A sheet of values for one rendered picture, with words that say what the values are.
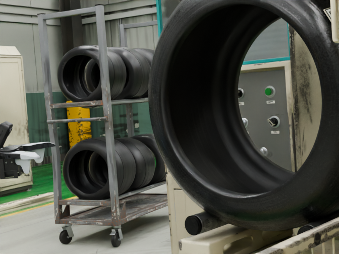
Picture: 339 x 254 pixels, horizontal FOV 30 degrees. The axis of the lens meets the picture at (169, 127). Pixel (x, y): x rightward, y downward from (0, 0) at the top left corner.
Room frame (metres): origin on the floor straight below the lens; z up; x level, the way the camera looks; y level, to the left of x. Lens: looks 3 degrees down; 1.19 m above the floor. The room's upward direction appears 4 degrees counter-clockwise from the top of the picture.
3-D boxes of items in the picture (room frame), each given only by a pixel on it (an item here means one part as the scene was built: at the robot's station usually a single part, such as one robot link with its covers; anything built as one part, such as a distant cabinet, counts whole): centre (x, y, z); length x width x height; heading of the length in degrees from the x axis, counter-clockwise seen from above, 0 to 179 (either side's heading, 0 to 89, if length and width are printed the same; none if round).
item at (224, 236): (1.51, -0.15, 0.84); 0.36 x 0.09 x 0.06; 139
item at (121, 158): (5.64, 0.44, 0.96); 1.36 x 0.71 x 1.92; 148
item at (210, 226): (1.51, -0.15, 0.90); 0.35 x 0.05 x 0.05; 139
